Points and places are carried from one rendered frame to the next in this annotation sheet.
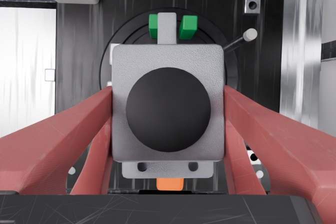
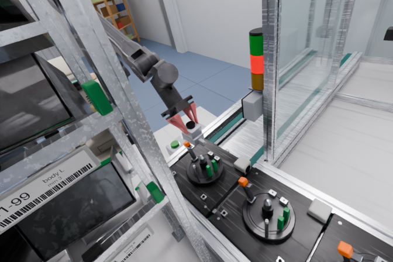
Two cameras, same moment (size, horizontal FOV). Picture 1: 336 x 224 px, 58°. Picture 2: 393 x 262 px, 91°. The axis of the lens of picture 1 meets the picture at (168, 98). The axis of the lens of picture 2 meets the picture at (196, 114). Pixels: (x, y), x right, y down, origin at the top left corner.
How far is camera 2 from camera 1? 0.55 m
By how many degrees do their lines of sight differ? 54
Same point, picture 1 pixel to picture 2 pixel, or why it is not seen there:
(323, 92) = (165, 229)
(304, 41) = not seen: hidden behind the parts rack
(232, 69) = (193, 179)
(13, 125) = (226, 143)
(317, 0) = not seen: hidden behind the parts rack
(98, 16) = (231, 165)
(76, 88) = (219, 152)
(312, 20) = not seen: hidden behind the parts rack
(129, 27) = (221, 165)
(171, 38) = (200, 140)
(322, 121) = (158, 220)
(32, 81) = (233, 151)
